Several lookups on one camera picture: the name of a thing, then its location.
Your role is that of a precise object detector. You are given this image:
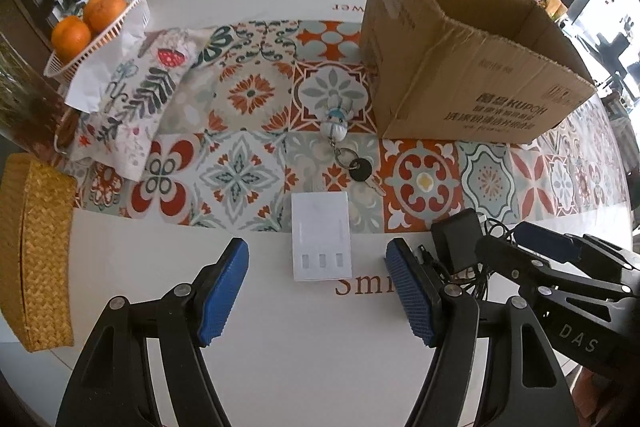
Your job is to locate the white fruit basket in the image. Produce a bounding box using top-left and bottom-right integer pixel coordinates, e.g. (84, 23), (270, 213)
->
(44, 0), (151, 80)

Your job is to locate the brown cardboard box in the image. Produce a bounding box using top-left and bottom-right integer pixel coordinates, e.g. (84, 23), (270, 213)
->
(359, 0), (598, 145)

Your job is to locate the floral cloth tissue cover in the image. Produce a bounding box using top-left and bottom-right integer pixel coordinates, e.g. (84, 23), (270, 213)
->
(65, 27), (201, 182)

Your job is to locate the small white box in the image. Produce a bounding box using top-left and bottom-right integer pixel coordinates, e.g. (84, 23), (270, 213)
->
(291, 193), (352, 282)

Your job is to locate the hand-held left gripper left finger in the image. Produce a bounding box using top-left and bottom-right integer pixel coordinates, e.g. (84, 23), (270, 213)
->
(55, 237), (250, 427)

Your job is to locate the orange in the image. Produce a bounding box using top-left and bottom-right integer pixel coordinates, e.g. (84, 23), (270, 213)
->
(82, 0), (128, 32)
(51, 17), (93, 64)

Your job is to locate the clear glass vase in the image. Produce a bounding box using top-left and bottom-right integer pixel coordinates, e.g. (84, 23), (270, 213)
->
(0, 32), (63, 158)

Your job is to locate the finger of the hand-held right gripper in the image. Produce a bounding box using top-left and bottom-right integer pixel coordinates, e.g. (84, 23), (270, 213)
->
(475, 237), (627, 304)
(515, 222), (640, 283)

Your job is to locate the patterned table runner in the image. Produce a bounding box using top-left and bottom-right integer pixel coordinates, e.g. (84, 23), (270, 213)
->
(65, 19), (631, 233)

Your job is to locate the black power adapter with cable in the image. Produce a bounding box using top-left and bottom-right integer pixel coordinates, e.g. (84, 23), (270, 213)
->
(450, 216), (523, 300)

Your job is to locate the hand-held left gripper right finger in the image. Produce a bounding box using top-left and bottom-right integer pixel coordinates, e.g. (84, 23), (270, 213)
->
(384, 238), (586, 427)

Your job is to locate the yellow woven wicker box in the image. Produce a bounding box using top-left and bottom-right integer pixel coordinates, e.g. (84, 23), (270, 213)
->
(0, 153), (77, 353)

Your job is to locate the figurine keychain with key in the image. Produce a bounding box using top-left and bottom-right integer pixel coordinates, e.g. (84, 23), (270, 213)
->
(320, 99), (386, 198)

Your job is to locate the small brown coaster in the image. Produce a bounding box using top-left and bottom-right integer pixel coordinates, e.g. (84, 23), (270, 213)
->
(52, 112), (81, 148)

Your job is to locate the white tissue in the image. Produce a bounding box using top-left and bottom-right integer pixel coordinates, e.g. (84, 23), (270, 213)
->
(65, 19), (146, 112)

